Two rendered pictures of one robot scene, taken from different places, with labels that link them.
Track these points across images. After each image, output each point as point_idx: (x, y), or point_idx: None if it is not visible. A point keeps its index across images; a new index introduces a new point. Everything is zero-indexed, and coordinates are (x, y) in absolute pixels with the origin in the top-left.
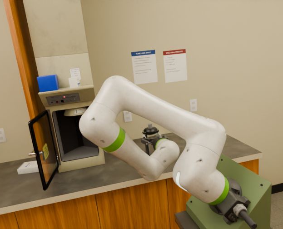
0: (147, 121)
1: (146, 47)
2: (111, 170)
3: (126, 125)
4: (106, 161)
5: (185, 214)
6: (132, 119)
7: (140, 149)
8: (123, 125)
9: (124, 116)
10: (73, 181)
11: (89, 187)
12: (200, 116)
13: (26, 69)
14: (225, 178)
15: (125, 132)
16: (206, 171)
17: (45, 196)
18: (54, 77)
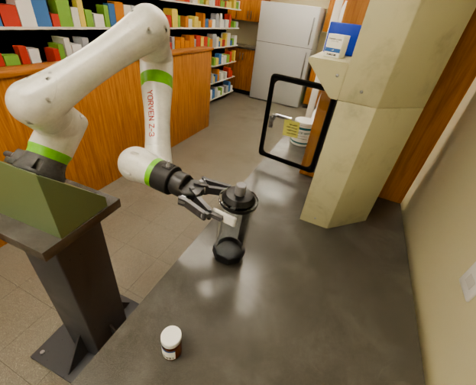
0: None
1: None
2: (269, 214)
3: (455, 292)
4: (309, 224)
5: (106, 202)
6: (473, 300)
7: (147, 120)
8: (452, 283)
9: (471, 267)
10: (276, 182)
11: (247, 184)
12: (38, 72)
13: (355, 8)
14: (28, 149)
15: (144, 82)
16: None
17: (265, 163)
18: (329, 26)
